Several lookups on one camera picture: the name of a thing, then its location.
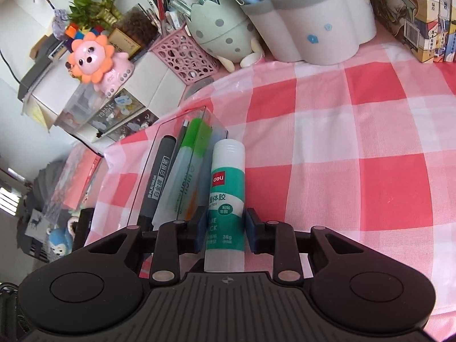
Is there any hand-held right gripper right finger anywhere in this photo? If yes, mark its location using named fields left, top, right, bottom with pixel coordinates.
left=245, top=207, right=371, bottom=286

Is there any orange highlighter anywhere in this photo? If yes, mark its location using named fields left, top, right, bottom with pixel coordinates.
left=176, top=185, right=202, bottom=221

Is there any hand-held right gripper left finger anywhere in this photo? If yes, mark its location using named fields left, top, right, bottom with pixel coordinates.
left=84, top=208, right=209, bottom=286

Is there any grey flat box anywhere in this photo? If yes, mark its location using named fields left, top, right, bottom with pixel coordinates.
left=18, top=36, right=72, bottom=97

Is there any green egg pen holder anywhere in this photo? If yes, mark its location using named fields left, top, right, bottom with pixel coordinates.
left=185, top=0, right=266, bottom=74

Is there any colourful puzzle cube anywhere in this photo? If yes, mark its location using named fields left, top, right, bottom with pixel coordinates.
left=66, top=23, right=107, bottom=41

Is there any pink lattice pen holder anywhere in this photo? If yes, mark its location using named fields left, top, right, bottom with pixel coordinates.
left=149, top=25, right=219, bottom=86

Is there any purple hanging ornament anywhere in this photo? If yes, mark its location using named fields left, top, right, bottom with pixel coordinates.
left=27, top=0, right=68, bottom=40

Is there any black cable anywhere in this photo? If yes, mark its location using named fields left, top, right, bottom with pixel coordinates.
left=0, top=48, right=22, bottom=84

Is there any yellow paper note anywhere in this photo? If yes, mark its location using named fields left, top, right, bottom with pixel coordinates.
left=22, top=100, right=50, bottom=131

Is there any clear small plastic drawer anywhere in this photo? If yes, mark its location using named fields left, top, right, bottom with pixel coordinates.
left=57, top=85, right=107, bottom=129

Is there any white drawer organizer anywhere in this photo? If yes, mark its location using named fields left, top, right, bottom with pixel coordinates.
left=53, top=52, right=186, bottom=143

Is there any green bamboo plant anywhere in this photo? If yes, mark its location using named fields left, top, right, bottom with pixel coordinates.
left=69, top=0, right=123, bottom=31

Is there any pink checked tablecloth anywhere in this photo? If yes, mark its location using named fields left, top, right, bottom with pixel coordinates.
left=84, top=43, right=456, bottom=339

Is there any pink lion toy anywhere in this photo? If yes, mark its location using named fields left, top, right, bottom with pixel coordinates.
left=65, top=31, right=135, bottom=96

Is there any white storage box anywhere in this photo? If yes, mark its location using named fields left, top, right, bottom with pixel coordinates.
left=23, top=62, right=86, bottom=125

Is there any dark grey whiteboard marker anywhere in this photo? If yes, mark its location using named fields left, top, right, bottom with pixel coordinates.
left=138, top=135, right=176, bottom=223

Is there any blue plush monkey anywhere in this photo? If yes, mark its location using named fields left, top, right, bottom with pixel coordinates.
left=48, top=226, right=75, bottom=257

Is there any grey round pad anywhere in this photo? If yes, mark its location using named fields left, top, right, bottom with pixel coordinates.
left=185, top=76, right=216, bottom=100

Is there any grey white flower pen holder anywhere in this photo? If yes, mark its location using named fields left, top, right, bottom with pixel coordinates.
left=239, top=0, right=378, bottom=65

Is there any pink book in clear sleeve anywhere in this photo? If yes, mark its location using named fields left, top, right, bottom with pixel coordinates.
left=44, top=148, right=104, bottom=221

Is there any clear plastic pen box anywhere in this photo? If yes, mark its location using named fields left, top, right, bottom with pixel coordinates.
left=126, top=105, right=229, bottom=232

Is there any black device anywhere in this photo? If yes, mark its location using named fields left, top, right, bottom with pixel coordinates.
left=73, top=207, right=96, bottom=252

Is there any green capped marker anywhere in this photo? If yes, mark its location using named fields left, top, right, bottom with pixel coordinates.
left=152, top=117, right=212, bottom=230

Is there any green white glue stick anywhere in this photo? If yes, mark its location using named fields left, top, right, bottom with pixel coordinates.
left=204, top=140, right=246, bottom=274

